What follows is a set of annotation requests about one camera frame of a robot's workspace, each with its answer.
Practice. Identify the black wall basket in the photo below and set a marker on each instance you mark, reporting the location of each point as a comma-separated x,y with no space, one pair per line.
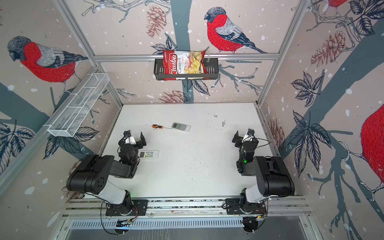
208,69

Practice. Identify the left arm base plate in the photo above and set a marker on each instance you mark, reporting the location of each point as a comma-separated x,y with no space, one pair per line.
128,208

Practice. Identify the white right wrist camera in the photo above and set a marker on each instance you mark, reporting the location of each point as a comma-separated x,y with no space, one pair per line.
247,140

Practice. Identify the white wire mesh basket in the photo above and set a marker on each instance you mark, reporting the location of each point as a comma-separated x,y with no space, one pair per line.
72,116

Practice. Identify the orange black screwdriver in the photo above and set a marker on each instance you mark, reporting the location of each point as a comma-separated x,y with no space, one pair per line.
159,127

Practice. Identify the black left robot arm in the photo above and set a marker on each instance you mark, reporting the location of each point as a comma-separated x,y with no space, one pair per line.
91,177

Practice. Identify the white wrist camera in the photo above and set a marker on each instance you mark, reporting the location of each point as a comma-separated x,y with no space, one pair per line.
131,140
247,140

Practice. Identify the grey-faced white remote control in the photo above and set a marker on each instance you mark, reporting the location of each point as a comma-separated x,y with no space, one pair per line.
181,127

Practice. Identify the red cassava chips bag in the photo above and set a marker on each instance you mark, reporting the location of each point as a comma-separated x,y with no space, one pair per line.
183,62

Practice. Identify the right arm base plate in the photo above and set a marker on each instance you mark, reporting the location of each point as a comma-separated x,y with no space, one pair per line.
236,206

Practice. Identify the aluminium mounting rail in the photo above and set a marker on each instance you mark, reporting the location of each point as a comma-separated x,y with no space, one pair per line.
179,207

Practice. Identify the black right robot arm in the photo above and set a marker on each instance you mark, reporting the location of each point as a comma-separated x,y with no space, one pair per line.
273,179

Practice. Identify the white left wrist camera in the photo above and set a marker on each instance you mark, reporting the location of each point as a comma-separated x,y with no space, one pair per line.
131,140

